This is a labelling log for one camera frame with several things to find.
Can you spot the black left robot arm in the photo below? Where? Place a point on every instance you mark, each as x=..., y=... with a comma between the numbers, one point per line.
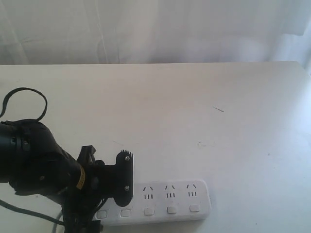
x=32, y=163

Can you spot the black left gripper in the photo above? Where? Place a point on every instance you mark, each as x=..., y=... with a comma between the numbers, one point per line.
x=88, y=188

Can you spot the white curtain backdrop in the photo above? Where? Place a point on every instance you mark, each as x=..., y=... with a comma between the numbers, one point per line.
x=154, y=31

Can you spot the white five-outlet power strip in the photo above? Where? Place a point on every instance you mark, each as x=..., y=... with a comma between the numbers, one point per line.
x=157, y=202

